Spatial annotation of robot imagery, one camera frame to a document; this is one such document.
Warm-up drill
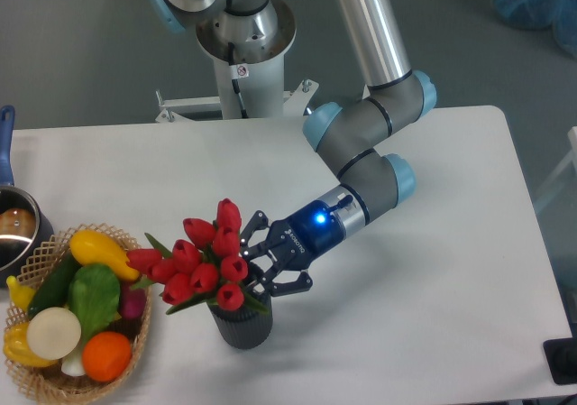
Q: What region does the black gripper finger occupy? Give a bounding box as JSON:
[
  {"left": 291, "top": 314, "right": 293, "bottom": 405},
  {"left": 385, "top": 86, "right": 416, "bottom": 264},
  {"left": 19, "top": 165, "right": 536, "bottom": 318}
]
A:
[
  {"left": 245, "top": 272, "right": 313, "bottom": 298},
  {"left": 240, "top": 210, "right": 269, "bottom": 247}
]

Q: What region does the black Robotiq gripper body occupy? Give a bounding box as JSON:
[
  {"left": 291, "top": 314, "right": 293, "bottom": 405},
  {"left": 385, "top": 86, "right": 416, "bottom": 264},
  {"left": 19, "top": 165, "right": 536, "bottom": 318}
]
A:
[{"left": 256, "top": 199, "right": 346, "bottom": 283}]

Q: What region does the red tulip bouquet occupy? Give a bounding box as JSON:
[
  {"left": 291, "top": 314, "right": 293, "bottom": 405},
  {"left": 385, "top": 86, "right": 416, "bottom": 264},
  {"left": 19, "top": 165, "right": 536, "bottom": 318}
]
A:
[{"left": 127, "top": 198, "right": 269, "bottom": 314}]

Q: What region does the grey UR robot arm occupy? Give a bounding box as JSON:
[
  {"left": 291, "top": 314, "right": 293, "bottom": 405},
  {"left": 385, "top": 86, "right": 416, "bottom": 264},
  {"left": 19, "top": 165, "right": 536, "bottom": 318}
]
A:
[{"left": 151, "top": 0, "right": 436, "bottom": 297}]

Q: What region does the dark grey ribbed vase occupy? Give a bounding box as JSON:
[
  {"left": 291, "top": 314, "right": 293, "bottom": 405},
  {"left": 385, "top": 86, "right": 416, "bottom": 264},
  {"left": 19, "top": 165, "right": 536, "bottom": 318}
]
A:
[{"left": 206, "top": 262, "right": 274, "bottom": 351}]

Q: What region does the purple red onion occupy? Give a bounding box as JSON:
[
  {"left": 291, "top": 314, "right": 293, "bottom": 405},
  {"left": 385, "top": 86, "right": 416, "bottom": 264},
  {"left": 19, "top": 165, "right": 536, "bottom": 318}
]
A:
[{"left": 118, "top": 282, "right": 147, "bottom": 319}]

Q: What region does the yellow squash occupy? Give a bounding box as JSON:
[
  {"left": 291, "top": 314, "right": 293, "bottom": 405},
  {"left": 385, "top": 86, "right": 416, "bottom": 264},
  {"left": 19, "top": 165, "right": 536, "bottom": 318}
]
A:
[{"left": 69, "top": 229, "right": 141, "bottom": 282}]

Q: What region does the green lettuce leaf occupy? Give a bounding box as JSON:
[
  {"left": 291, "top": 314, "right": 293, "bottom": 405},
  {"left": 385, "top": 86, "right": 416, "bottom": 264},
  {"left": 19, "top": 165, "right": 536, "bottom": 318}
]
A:
[{"left": 68, "top": 263, "right": 121, "bottom": 345}]

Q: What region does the orange fruit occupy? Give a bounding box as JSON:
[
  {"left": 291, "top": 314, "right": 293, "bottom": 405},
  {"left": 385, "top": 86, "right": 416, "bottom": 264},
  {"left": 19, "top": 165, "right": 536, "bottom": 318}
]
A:
[{"left": 82, "top": 331, "right": 132, "bottom": 382}]

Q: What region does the woven wicker basket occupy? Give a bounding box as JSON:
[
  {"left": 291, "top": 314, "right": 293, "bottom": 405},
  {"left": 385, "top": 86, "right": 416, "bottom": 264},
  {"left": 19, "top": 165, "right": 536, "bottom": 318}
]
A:
[{"left": 1, "top": 224, "right": 151, "bottom": 404}]

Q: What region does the dark green cucumber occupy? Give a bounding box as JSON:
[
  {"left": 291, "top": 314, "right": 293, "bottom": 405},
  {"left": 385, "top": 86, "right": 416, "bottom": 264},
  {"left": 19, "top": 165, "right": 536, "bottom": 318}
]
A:
[{"left": 27, "top": 252, "right": 81, "bottom": 319}]

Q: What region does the white green scallion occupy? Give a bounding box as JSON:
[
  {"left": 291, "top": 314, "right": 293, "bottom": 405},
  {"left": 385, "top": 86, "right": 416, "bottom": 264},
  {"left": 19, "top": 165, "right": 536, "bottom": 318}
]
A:
[{"left": 61, "top": 343, "right": 86, "bottom": 377}]

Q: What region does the black device at table edge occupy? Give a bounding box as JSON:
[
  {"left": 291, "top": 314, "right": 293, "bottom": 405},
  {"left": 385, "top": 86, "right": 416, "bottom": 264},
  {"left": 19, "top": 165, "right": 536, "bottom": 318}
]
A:
[{"left": 543, "top": 337, "right": 576, "bottom": 385}]

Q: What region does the yellow bell pepper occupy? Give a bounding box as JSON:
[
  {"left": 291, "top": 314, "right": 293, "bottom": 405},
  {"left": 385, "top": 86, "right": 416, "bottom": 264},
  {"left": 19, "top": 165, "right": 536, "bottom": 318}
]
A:
[{"left": 3, "top": 322, "right": 59, "bottom": 368}]

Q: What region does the blue plastic bag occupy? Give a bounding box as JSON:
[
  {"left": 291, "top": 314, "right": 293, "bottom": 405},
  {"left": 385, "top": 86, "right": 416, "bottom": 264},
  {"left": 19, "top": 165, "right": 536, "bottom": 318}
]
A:
[{"left": 490, "top": 0, "right": 576, "bottom": 57}]

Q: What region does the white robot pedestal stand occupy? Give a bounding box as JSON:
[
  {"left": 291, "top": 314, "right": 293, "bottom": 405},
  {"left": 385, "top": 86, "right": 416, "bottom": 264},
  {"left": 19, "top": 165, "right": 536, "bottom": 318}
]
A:
[{"left": 156, "top": 0, "right": 319, "bottom": 123}]

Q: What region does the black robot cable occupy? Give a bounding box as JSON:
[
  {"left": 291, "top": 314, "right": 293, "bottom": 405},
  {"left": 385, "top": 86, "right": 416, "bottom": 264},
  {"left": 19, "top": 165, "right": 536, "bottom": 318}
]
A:
[{"left": 226, "top": 41, "right": 249, "bottom": 119}]

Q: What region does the blue handled saucepan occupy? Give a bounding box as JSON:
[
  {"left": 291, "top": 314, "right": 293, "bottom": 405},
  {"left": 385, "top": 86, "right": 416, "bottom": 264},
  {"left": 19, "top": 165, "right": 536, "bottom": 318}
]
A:
[{"left": 1, "top": 105, "right": 53, "bottom": 289}]

